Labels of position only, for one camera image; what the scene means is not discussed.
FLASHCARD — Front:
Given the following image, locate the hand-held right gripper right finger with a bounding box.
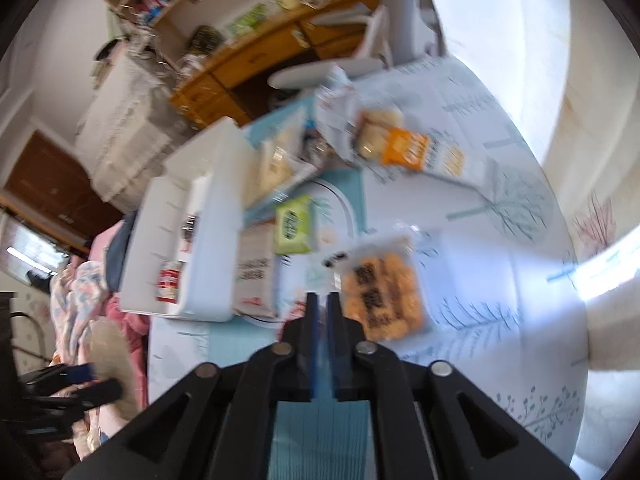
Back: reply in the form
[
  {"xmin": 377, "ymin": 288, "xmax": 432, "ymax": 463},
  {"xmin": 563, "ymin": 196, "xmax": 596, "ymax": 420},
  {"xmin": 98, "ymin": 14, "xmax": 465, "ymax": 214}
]
[{"xmin": 327, "ymin": 291, "xmax": 581, "ymax": 480}]

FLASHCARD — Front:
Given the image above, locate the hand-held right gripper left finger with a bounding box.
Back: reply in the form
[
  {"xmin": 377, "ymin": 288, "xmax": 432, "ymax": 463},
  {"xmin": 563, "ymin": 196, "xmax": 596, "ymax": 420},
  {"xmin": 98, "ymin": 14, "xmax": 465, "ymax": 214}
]
[{"xmin": 62, "ymin": 293, "xmax": 319, "ymax": 480}]

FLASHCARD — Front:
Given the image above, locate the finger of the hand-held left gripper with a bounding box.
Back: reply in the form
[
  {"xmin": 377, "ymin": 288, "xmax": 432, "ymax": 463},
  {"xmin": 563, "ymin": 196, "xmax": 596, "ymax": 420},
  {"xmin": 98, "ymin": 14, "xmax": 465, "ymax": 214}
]
[
  {"xmin": 27, "ymin": 379, "xmax": 124, "ymax": 409},
  {"xmin": 22, "ymin": 363, "xmax": 97, "ymax": 392}
]

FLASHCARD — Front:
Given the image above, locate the clear packet of orange crackers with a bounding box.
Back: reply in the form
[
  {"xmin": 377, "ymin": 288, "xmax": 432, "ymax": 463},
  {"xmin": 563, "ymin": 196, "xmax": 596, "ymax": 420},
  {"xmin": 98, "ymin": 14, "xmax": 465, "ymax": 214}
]
[{"xmin": 340, "ymin": 237, "xmax": 433, "ymax": 342}]

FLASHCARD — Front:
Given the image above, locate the white snack packet red print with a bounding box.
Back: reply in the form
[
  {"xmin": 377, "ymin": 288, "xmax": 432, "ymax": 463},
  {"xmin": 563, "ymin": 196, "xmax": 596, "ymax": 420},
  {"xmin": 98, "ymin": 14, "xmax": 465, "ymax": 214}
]
[{"xmin": 232, "ymin": 225, "xmax": 281, "ymax": 318}]

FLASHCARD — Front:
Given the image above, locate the green snack packet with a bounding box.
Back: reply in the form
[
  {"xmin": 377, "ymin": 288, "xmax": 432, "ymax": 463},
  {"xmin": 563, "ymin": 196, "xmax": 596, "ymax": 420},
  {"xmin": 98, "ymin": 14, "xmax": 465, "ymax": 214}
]
[{"xmin": 274, "ymin": 195, "xmax": 317, "ymax": 256}]

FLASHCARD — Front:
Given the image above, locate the red and white snack packet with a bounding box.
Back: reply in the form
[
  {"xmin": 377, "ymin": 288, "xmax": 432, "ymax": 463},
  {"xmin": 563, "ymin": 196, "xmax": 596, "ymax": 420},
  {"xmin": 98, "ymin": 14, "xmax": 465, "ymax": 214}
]
[{"xmin": 156, "ymin": 259, "xmax": 184, "ymax": 304}]

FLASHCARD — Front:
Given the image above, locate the blue and white snack packet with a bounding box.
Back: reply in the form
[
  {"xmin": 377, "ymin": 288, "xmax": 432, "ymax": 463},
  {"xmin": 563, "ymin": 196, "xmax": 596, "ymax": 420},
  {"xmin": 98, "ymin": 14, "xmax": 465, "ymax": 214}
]
[{"xmin": 242, "ymin": 97, "xmax": 321, "ymax": 211}]

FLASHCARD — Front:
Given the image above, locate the white plastic storage box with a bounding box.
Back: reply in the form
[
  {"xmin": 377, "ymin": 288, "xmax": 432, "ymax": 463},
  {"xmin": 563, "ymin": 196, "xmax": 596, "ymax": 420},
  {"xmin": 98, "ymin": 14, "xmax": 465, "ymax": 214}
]
[{"xmin": 120, "ymin": 116, "xmax": 257, "ymax": 322}]

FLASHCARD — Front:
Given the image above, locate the orange snack packet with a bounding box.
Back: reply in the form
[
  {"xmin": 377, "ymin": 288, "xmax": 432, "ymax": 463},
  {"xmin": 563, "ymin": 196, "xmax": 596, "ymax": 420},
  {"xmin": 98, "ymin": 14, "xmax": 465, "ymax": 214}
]
[{"xmin": 381, "ymin": 127, "xmax": 432, "ymax": 171}]

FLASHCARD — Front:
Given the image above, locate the clear packet of pale biscuits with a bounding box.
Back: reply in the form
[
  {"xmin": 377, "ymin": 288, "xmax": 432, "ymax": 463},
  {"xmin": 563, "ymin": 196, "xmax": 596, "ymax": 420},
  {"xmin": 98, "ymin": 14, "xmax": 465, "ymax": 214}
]
[{"xmin": 354, "ymin": 109, "xmax": 405, "ymax": 157}]

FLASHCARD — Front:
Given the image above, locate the white and yellow snack packet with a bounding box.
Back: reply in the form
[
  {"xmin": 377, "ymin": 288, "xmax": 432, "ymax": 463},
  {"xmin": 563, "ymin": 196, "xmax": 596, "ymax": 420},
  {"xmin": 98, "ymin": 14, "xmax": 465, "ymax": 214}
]
[{"xmin": 427, "ymin": 142, "xmax": 467, "ymax": 178}]

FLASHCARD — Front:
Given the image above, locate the pink bed blanket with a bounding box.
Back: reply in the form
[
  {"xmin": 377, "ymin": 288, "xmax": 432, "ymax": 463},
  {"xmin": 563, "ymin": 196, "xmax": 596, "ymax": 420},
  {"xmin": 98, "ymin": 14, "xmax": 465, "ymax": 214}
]
[{"xmin": 92, "ymin": 220, "xmax": 151, "ymax": 441}]

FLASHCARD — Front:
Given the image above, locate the pastel floral blanket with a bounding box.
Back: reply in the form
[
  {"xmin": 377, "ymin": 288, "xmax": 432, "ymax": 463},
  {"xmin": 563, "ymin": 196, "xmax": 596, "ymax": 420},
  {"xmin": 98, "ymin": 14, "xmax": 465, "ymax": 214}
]
[{"xmin": 47, "ymin": 257, "xmax": 108, "ymax": 456}]

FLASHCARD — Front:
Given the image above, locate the dark blue pouch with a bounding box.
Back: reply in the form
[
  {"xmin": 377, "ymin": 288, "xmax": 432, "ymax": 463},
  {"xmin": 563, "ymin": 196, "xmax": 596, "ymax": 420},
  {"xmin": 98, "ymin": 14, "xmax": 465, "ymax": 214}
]
[{"xmin": 105, "ymin": 210, "xmax": 138, "ymax": 293}]

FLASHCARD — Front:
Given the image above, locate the teal and white printed tablecloth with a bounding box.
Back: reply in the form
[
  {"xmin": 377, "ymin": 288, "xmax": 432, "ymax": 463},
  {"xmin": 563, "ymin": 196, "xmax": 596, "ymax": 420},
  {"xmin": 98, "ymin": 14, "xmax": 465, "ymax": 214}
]
[{"xmin": 147, "ymin": 55, "xmax": 591, "ymax": 471}]

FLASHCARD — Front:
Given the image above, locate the brown wooden door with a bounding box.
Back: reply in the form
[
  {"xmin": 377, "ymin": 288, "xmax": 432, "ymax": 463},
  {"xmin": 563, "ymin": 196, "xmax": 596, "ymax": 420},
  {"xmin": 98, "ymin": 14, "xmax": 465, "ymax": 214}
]
[{"xmin": 2, "ymin": 130, "xmax": 108, "ymax": 251}]

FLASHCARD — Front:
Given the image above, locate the cabinet under white lace cover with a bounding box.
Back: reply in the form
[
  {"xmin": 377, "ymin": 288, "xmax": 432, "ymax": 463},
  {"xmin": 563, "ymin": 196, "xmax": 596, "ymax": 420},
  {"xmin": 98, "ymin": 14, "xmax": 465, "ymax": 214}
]
[{"xmin": 75, "ymin": 52, "xmax": 173, "ymax": 211}]

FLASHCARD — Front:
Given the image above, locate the wooden desk with drawers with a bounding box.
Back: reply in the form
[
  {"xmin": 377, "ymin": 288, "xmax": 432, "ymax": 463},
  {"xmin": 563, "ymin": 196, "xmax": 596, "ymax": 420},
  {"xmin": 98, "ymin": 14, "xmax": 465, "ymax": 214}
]
[{"xmin": 170, "ymin": 0, "xmax": 381, "ymax": 128}]

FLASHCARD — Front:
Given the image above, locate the pale leaf print curtain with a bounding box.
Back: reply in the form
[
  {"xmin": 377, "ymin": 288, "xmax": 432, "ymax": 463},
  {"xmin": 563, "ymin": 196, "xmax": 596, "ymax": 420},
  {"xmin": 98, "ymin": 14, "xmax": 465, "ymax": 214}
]
[{"xmin": 542, "ymin": 0, "xmax": 640, "ymax": 461}]

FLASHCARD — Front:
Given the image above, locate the black patterned pouch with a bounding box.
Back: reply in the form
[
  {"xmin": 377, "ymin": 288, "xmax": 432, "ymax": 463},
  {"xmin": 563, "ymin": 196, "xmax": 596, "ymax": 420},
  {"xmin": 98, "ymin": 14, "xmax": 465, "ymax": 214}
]
[{"xmin": 187, "ymin": 25, "xmax": 226, "ymax": 57}]

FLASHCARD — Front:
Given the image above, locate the white office chair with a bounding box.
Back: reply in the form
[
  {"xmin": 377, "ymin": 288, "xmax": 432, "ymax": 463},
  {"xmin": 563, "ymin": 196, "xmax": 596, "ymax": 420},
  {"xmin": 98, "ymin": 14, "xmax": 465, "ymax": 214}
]
[{"xmin": 267, "ymin": 0, "xmax": 443, "ymax": 91}]

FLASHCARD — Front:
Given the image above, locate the black metal chair frame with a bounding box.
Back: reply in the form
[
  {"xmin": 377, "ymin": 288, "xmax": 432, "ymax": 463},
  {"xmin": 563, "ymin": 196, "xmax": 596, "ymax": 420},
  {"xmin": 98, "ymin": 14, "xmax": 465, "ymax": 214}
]
[{"xmin": 0, "ymin": 290, "xmax": 51, "ymax": 363}]

